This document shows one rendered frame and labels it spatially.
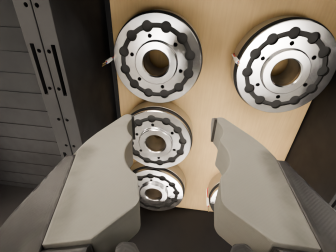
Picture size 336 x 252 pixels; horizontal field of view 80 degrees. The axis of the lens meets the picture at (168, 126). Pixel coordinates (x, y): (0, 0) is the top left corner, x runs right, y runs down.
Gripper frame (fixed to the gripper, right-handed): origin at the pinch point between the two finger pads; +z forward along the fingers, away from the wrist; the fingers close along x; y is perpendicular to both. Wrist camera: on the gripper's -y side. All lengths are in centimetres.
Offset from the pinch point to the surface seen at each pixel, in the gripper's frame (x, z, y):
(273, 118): 14.8, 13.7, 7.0
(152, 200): -2.1, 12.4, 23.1
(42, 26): -10.3, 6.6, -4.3
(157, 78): -1.5, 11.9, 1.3
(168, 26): -0.4, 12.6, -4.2
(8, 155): -30.3, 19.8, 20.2
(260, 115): 12.9, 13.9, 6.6
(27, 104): -22.4, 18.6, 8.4
